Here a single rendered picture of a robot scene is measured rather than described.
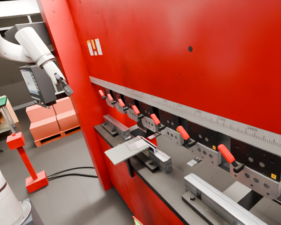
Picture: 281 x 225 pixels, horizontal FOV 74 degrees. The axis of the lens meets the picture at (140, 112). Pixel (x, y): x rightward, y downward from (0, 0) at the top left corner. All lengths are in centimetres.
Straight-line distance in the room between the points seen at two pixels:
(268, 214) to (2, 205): 204
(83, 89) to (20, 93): 611
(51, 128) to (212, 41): 384
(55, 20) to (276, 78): 171
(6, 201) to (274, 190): 104
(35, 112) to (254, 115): 419
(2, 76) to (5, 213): 701
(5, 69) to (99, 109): 612
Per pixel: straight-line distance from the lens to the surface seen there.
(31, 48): 96
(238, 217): 93
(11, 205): 111
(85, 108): 200
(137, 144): 131
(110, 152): 132
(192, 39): 67
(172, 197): 110
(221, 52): 60
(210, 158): 79
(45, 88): 202
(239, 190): 115
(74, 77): 193
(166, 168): 121
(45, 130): 420
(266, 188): 71
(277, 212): 229
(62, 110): 446
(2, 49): 100
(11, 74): 792
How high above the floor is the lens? 170
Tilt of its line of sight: 23 degrees down
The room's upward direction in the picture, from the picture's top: 11 degrees counter-clockwise
